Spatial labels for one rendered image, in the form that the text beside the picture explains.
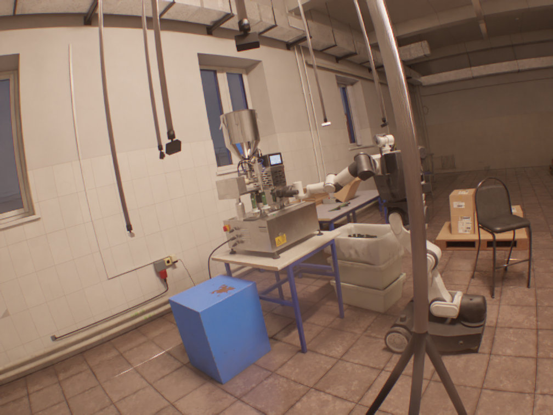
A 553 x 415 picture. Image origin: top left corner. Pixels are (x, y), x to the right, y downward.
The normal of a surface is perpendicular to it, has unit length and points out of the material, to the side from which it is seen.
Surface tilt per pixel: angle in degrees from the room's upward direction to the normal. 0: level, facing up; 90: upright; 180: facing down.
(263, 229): 90
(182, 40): 90
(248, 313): 90
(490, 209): 77
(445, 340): 90
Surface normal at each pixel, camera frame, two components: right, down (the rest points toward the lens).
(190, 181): 0.73, -0.03
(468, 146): -0.66, 0.23
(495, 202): -0.23, -0.04
